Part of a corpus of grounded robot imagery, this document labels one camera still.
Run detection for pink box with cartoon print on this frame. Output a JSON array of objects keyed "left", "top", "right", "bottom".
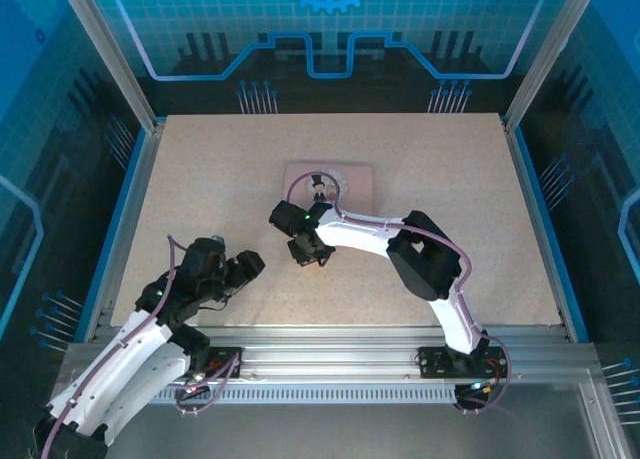
[{"left": 283, "top": 162, "right": 375, "bottom": 215}]

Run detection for black connector hub with LEDs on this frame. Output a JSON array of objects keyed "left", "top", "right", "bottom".
[
  {"left": 180, "top": 372, "right": 212, "bottom": 396},
  {"left": 455, "top": 378, "right": 499, "bottom": 406}
]

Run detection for aluminium table side rail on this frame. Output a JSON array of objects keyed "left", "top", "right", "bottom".
[
  {"left": 82, "top": 120, "right": 167, "bottom": 343},
  {"left": 501, "top": 118, "right": 577, "bottom": 343}
]

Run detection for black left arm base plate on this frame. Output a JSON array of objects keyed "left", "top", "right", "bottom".
[{"left": 189, "top": 346, "right": 245, "bottom": 380}]

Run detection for long aluminium base rail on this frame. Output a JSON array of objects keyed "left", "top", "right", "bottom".
[{"left": 64, "top": 323, "right": 599, "bottom": 391}]

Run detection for grey slotted cable duct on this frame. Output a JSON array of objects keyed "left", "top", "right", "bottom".
[{"left": 148, "top": 386, "right": 464, "bottom": 406}]

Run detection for grey metal base plate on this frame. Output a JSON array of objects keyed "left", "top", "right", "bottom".
[{"left": 107, "top": 401, "right": 609, "bottom": 459}]

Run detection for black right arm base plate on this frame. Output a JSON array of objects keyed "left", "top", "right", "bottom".
[{"left": 417, "top": 346, "right": 501, "bottom": 380}]

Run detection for aluminium frame post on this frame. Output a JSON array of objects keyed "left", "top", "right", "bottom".
[
  {"left": 501, "top": 0, "right": 605, "bottom": 133},
  {"left": 53, "top": 0, "right": 167, "bottom": 133}
]

